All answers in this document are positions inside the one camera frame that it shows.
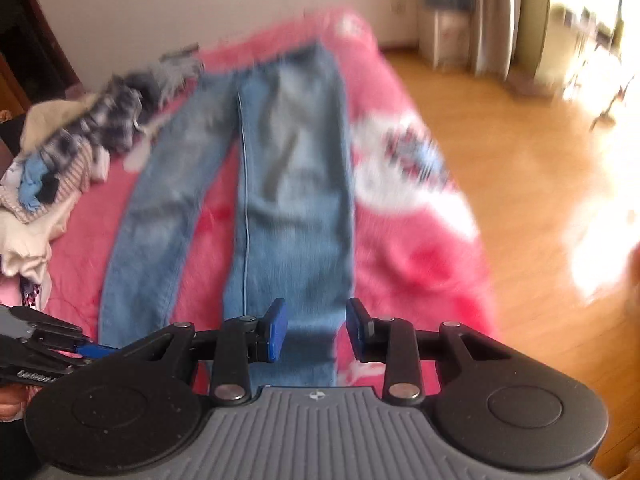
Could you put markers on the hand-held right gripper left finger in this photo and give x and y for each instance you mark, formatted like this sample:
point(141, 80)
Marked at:
point(277, 330)

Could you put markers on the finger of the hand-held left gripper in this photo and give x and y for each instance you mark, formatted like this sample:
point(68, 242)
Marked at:
point(97, 351)
point(35, 372)

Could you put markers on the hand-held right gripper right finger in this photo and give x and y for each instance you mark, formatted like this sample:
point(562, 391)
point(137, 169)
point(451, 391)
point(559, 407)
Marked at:
point(356, 330)

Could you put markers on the blue denim jeans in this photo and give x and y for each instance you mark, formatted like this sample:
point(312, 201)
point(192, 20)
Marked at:
point(290, 185)

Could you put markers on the pink floral blanket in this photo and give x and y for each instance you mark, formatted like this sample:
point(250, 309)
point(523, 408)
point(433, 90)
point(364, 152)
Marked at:
point(400, 260)

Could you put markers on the white fleece garment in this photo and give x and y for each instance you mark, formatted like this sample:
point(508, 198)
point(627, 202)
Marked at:
point(25, 245)

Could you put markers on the black cloth piece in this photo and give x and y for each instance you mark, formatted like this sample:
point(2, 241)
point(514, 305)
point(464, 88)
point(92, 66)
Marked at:
point(50, 190)

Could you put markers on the pink checked garment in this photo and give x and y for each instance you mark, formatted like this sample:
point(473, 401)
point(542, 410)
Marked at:
point(75, 175)

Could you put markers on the light blue garment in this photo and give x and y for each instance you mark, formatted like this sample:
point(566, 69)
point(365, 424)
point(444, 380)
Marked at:
point(32, 185)

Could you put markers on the white folded cloth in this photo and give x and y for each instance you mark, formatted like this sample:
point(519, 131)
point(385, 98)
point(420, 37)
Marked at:
point(101, 165)

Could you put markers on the beige garment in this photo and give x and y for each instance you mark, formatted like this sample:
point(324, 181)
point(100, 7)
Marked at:
point(50, 115)

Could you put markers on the dark plaid shirt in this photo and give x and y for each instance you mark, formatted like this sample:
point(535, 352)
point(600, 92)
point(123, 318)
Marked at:
point(115, 110)

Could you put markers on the grey knit garment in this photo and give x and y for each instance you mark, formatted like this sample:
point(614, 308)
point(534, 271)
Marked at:
point(172, 72)

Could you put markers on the white water dispenser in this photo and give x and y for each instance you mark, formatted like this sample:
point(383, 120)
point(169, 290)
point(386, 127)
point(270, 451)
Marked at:
point(445, 37)

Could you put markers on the wooden cabinet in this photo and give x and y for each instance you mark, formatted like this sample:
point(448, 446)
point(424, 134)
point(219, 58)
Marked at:
point(30, 35)

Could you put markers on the beige curtain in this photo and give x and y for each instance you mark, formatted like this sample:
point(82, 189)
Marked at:
point(495, 10)

